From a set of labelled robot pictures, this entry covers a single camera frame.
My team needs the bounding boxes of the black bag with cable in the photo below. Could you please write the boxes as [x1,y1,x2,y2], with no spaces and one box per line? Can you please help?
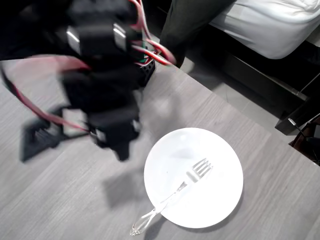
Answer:
[287,117,320,167]

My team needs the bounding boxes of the red white gripper servo cable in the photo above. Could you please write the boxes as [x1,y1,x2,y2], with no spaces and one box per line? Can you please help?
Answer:
[0,55,98,133]

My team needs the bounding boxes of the red white base servo cable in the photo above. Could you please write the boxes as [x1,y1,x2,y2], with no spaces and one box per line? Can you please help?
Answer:
[127,0,177,67]

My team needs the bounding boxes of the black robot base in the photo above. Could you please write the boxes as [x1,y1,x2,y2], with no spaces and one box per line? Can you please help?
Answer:
[134,59,157,88]

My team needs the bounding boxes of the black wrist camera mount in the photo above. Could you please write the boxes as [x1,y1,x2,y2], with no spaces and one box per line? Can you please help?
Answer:
[19,106,90,163]

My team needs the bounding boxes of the white round plate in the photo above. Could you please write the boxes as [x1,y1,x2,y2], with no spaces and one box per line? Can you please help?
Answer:
[143,127,244,229]

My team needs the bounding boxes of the metal fork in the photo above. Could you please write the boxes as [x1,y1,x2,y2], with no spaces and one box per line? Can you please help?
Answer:
[129,157,215,237]

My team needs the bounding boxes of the dark wooden bed frame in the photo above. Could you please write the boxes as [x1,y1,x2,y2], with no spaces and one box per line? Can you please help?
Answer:
[184,22,310,120]

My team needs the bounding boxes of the white bed mattress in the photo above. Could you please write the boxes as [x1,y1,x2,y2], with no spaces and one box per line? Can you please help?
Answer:
[208,0,320,60]

